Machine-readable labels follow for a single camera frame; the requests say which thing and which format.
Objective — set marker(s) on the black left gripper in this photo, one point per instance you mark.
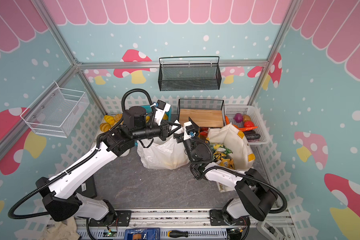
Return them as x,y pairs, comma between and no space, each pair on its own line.
165,132

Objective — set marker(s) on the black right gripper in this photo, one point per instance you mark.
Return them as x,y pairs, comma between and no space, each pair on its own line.
181,137

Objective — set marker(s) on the yellow black snack bag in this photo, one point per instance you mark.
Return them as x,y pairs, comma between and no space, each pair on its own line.
224,160

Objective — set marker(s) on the green snack bag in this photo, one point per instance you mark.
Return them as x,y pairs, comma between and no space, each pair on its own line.
221,149

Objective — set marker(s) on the white plastic grocery bag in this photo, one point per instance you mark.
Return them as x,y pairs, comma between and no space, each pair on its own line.
163,155

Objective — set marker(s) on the white canvas tote bag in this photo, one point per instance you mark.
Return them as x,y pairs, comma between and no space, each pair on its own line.
242,155

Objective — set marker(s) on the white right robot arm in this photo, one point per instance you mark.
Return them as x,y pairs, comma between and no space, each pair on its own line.
256,197

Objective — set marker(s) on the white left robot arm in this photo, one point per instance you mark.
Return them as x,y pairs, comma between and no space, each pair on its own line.
60,197

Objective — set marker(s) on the red snack packet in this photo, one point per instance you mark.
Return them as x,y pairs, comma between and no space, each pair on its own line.
204,132

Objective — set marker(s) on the bread loaf pile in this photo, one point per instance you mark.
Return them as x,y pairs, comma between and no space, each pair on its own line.
110,121

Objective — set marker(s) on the black mesh wooden shelf rack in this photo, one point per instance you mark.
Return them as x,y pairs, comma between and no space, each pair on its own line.
206,113

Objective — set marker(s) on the orange carrot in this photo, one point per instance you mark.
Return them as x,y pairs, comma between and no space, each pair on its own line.
247,128

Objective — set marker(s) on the white plastic vegetable basket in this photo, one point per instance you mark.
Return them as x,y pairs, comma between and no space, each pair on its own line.
231,110

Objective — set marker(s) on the purple onion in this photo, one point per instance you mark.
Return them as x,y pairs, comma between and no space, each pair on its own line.
238,118

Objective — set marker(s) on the dark eggplant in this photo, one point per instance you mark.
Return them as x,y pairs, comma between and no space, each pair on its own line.
253,137

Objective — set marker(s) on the red pepper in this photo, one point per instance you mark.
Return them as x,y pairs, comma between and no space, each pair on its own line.
248,124

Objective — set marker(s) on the brown potato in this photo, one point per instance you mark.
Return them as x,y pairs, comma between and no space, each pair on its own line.
246,118

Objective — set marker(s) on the black orange screwdriver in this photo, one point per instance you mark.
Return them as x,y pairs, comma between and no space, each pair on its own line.
185,234

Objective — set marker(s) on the beige cloth rag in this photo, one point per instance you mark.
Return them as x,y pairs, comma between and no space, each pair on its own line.
62,231

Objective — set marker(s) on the white wall wire basket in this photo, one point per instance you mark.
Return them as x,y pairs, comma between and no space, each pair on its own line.
56,111

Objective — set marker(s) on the black wall mesh basket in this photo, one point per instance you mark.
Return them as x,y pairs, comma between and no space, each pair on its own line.
196,73

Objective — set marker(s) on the blue box on rail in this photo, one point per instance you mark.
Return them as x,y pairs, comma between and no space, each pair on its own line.
142,234

